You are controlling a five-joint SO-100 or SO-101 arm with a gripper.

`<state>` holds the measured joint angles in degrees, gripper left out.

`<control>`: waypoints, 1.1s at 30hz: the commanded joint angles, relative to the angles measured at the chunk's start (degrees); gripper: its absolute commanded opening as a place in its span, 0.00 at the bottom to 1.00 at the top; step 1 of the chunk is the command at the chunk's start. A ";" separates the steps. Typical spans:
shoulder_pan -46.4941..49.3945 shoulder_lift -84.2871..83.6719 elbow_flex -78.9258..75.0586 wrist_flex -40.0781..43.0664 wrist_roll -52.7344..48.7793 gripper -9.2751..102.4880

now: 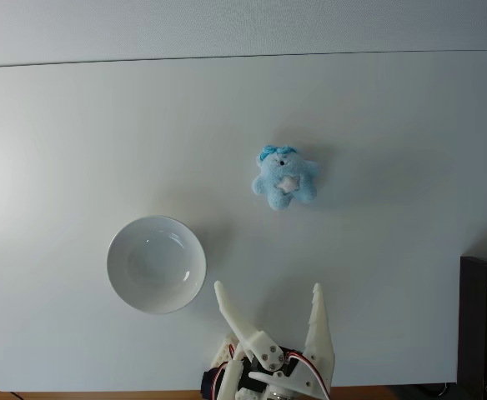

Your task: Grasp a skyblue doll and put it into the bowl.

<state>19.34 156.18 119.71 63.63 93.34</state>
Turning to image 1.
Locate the black table clamp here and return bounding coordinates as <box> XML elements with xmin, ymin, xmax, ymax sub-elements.
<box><xmin>201</xmin><ymin>366</ymin><xmax>220</xmax><ymax>399</ymax></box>

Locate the red white black servo cable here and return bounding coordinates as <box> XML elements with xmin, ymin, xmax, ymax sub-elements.
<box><xmin>287</xmin><ymin>352</ymin><xmax>329</xmax><ymax>400</ymax></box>

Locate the white ceramic bowl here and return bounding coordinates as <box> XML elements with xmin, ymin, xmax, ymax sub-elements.
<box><xmin>106</xmin><ymin>214</ymin><xmax>208</xmax><ymax>316</ymax></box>

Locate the sky blue plush doll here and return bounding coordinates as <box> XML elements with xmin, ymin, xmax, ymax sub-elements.
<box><xmin>251</xmin><ymin>144</ymin><xmax>322</xmax><ymax>212</ymax></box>

